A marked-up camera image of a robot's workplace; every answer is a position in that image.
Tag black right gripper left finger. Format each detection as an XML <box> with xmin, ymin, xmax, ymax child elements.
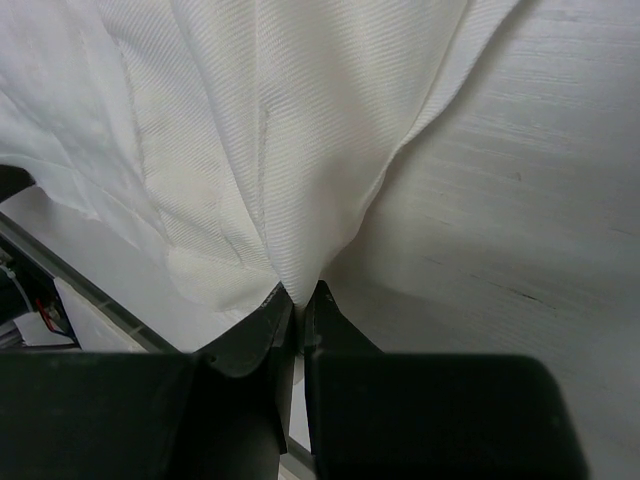
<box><xmin>1</xmin><ymin>286</ymin><xmax>291</xmax><ymax>479</ymax></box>

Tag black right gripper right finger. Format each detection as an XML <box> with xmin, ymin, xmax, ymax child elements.
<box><xmin>304</xmin><ymin>282</ymin><xmax>589</xmax><ymax>479</ymax></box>

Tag white pleated skirt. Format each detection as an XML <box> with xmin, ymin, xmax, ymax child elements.
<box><xmin>1</xmin><ymin>1</ymin><xmax>514</xmax><ymax>311</ymax></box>

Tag aluminium table edge rail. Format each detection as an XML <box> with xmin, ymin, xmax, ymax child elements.
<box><xmin>1</xmin><ymin>215</ymin><xmax>177</xmax><ymax>353</ymax></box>

